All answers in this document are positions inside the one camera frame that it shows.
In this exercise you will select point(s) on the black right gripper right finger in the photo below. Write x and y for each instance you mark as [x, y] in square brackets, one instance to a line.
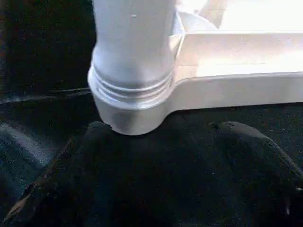
[260, 184]

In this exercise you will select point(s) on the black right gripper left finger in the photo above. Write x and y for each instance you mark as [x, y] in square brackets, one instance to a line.
[66, 184]

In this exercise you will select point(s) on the white plastic table top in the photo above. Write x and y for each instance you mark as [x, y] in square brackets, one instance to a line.
[236, 59]

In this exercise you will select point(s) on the white plastic table leg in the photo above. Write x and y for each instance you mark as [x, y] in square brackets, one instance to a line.
[130, 35]

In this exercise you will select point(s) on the black mat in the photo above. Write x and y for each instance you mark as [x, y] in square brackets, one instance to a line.
[35, 47]

